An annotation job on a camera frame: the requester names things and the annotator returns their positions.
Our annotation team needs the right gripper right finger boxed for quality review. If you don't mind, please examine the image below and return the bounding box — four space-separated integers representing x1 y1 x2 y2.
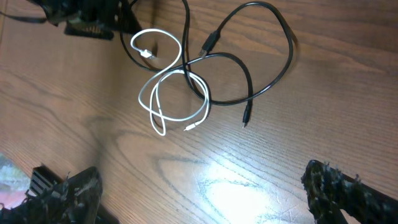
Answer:
301 160 397 223

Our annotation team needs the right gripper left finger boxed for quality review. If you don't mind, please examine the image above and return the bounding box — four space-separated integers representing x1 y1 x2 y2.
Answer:
0 166 104 224

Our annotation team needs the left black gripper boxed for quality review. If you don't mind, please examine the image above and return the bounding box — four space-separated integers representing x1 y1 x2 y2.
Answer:
31 0 142 40

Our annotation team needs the black usb cable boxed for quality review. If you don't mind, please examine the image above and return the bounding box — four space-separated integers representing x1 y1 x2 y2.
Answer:
119 0 295 129

